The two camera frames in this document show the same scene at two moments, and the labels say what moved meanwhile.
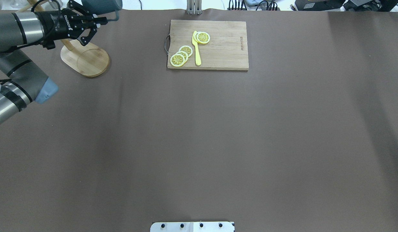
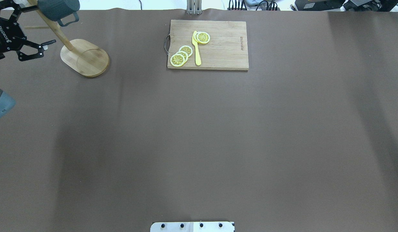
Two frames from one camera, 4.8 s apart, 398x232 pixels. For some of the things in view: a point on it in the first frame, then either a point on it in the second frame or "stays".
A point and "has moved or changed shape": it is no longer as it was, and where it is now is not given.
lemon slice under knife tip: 201,37 stays
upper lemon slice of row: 187,49 stays
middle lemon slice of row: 185,55 stays
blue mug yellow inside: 99,6 has moved or changed shape
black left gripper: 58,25 to 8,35
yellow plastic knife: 198,59 stays
